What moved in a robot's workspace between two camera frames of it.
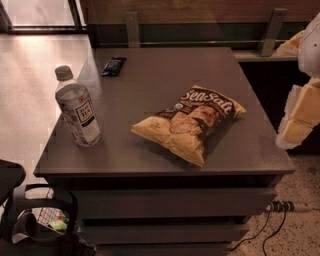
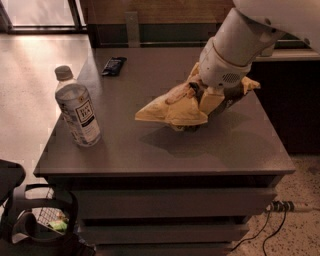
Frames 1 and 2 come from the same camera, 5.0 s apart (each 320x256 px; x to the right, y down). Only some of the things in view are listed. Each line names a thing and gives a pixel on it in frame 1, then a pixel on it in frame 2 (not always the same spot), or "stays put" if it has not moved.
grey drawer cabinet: (135, 196) stays put
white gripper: (310, 50) -> (218, 70)
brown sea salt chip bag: (191, 125) -> (183, 104)
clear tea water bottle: (77, 107) stays put
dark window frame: (7, 25) stays put
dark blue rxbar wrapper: (113, 66) stays put
